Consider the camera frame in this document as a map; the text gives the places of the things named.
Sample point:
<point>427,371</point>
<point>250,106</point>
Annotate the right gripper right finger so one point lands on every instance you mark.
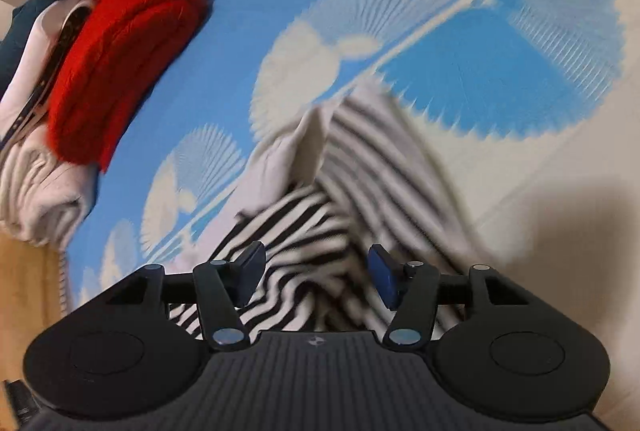
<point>393,280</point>

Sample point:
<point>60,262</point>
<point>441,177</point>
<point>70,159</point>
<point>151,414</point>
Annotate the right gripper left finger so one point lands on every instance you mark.
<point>240,278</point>

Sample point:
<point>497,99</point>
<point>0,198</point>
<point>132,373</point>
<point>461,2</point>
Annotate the black white striped garment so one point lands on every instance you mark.
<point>348,174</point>

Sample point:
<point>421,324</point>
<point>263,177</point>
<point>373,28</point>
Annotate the cream folded blanket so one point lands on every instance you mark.
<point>44,199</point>

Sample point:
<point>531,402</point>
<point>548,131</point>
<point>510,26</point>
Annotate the blue white patterned bedsheet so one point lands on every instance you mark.
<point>531,107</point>

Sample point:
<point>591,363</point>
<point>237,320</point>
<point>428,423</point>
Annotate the red folded blanket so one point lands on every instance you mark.
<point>121,51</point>

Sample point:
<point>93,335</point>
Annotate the brown patterned folded cloth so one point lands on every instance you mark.
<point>37,105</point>

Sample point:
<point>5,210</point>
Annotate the white folded cloth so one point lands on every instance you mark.
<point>42,37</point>

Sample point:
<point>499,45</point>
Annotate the wooden bed frame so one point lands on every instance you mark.
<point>30,299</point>

